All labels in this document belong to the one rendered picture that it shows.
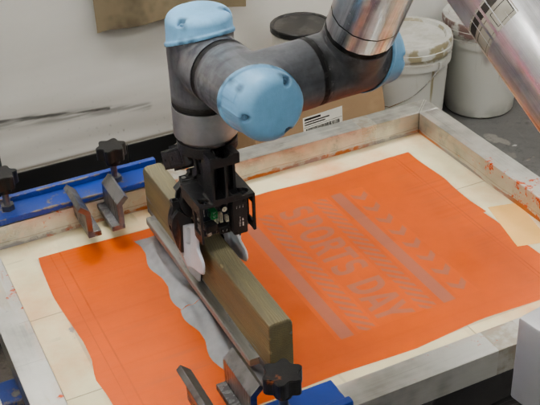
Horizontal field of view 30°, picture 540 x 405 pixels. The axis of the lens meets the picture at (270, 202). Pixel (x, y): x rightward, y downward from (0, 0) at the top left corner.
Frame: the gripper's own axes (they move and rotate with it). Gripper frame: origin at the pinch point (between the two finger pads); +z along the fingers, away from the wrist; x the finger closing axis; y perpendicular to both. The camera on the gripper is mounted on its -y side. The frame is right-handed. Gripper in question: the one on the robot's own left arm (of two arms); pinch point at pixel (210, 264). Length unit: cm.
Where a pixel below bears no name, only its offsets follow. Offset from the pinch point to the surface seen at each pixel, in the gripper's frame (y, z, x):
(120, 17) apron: -192, 45, 48
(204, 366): 12.4, 4.9, -6.4
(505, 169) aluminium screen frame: -2.8, 1.3, 48.5
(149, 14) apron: -192, 46, 58
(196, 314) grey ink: 3.1, 4.7, -3.6
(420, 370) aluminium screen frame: 28.6, 0.8, 13.2
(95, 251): -17.5, 5.4, -10.5
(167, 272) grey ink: -7.1, 4.7, -3.6
